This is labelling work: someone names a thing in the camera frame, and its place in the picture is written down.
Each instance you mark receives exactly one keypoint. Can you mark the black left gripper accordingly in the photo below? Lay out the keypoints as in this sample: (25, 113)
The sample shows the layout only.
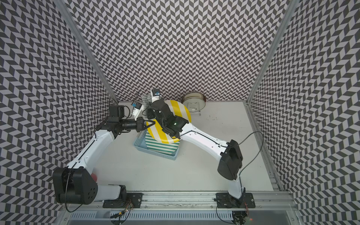
(141, 123)

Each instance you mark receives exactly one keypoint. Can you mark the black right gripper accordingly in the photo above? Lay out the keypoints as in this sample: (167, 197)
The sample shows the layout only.
(152, 113)

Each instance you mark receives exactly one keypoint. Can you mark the yellow white striped plate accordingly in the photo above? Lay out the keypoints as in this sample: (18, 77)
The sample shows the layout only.
(156, 131)

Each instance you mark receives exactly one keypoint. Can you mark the green white striped plate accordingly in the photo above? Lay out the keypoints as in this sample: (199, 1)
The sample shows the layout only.
(163, 148)

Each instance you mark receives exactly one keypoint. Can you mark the grey microfibre cloth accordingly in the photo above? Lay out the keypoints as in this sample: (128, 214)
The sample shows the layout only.
(146, 101)

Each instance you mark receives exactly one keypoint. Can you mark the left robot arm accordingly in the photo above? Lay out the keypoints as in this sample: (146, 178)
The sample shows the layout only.
(76, 183)

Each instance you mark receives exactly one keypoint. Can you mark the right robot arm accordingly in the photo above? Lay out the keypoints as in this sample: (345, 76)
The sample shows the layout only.
(227, 154)

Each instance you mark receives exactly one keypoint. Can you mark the brown rimmed floral plate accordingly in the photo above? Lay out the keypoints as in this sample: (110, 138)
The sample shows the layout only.
(193, 98)

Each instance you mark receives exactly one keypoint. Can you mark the light blue plastic basket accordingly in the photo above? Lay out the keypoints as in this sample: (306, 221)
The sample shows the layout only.
(140, 145)

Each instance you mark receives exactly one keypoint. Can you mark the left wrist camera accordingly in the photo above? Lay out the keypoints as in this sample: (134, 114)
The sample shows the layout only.
(137, 109)

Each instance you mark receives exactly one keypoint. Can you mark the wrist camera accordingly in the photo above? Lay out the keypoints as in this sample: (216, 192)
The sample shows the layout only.
(137, 109)
(155, 95)

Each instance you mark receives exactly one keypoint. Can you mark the chrome wire plate stand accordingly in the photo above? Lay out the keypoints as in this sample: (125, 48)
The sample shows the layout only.
(194, 108)

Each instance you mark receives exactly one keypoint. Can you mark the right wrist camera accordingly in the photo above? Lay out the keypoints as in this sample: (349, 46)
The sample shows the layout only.
(155, 95)

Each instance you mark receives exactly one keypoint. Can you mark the aluminium front rail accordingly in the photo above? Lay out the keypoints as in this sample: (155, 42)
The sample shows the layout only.
(204, 200)

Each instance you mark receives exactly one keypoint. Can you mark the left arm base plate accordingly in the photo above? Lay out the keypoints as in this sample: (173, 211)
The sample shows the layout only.
(133, 198)

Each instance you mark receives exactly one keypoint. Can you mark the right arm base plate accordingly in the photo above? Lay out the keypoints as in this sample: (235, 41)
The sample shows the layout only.
(226, 201)

